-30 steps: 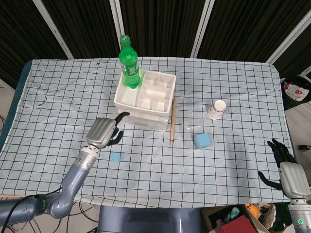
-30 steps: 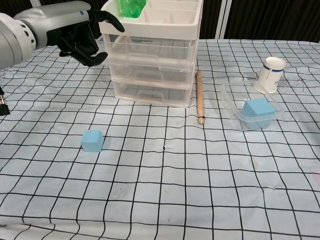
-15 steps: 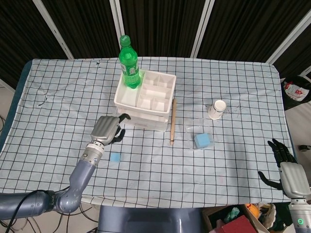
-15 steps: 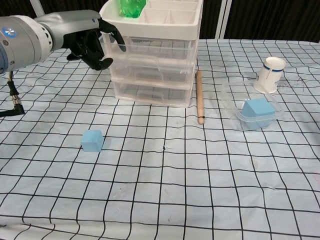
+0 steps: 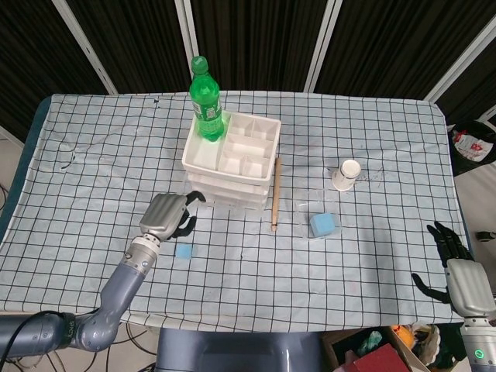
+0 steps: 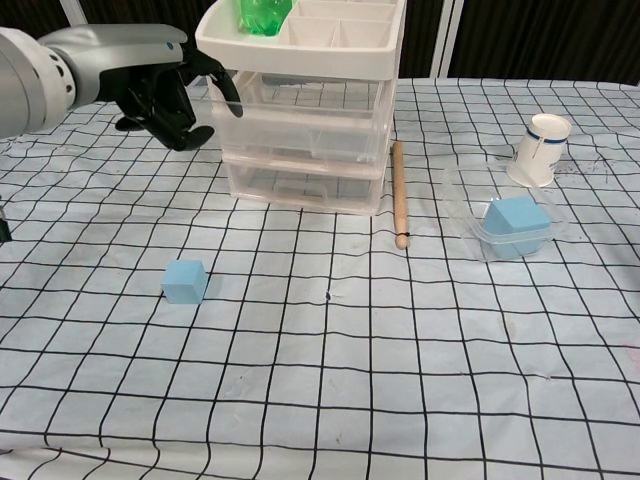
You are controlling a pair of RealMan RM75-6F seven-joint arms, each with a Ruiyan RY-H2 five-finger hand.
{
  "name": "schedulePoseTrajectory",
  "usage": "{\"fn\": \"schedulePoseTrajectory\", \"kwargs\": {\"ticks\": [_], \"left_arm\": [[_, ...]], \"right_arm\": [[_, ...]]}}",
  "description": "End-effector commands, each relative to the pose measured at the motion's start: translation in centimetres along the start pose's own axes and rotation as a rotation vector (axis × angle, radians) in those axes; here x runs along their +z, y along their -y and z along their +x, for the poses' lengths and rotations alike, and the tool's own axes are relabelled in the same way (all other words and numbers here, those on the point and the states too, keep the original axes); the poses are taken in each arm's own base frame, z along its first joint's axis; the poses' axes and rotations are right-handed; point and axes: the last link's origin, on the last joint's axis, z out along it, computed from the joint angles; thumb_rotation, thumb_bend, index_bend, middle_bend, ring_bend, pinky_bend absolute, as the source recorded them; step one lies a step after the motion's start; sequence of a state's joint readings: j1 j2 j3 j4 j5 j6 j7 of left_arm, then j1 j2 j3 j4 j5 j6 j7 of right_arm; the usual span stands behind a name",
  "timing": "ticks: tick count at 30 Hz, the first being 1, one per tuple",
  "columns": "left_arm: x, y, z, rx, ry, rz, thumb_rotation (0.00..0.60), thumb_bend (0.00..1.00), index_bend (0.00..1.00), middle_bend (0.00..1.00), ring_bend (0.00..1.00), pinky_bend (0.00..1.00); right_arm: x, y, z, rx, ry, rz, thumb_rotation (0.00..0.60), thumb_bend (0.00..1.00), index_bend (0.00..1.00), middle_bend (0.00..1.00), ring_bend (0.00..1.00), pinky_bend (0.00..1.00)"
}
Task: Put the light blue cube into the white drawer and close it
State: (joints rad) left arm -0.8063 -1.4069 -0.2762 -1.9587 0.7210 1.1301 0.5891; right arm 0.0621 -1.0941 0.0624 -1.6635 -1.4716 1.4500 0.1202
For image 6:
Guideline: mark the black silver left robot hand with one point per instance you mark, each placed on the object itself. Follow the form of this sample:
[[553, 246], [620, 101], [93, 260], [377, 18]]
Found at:
[[150, 100]]

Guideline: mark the clear plastic drawer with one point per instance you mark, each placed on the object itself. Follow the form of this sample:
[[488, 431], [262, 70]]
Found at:
[[310, 187], [300, 125], [350, 160]]

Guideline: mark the small blue foam cube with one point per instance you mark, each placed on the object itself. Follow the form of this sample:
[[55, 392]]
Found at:
[[184, 282]]

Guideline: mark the green plastic bottle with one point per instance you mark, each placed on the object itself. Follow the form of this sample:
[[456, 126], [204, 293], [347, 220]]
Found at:
[[262, 15]]

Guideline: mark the wooden stick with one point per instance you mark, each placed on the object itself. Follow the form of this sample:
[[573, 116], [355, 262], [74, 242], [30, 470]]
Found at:
[[399, 195]]

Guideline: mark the checkered white tablecloth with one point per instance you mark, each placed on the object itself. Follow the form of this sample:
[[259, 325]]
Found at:
[[320, 360]]

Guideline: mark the clear plastic container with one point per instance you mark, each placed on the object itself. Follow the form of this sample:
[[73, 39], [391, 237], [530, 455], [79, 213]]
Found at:
[[470, 215]]

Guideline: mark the large blue foam block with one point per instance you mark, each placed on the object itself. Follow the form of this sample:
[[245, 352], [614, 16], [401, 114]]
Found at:
[[517, 225]]

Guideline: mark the white paper cup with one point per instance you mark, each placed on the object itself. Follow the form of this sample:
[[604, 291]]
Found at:
[[537, 155]]

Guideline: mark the white partition post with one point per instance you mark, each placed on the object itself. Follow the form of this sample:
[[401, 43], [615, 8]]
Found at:
[[92, 15], [445, 35]]

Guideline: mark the white plastic drawer unit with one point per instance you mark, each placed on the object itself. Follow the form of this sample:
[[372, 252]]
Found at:
[[300, 50]]

